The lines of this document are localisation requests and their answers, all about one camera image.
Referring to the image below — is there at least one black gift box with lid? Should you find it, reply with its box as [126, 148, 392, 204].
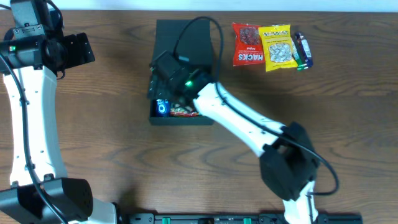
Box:
[149, 19, 214, 126]

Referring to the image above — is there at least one blue Oreo cookie pack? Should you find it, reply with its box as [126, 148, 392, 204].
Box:
[155, 99, 170, 117]

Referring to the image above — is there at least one green Haribo gummy bag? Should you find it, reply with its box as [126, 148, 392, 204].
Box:
[170, 103, 200, 118]

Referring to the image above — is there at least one red Hacks candy bag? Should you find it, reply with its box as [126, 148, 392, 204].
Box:
[232, 23, 265, 67]

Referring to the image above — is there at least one yellow Hacks candy bag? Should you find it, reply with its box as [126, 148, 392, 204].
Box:
[258, 24, 298, 72]

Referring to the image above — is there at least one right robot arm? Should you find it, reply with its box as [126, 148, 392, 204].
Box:
[150, 51, 320, 223]

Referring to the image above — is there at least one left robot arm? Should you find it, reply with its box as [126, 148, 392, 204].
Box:
[1, 0, 118, 223]

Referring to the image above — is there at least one green white candy bar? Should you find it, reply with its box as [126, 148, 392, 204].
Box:
[291, 39, 305, 70]

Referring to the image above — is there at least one dark blue chocolate bar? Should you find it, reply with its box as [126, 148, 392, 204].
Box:
[294, 32, 313, 69]

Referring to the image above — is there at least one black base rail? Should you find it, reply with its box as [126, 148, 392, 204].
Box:
[118, 213, 363, 224]

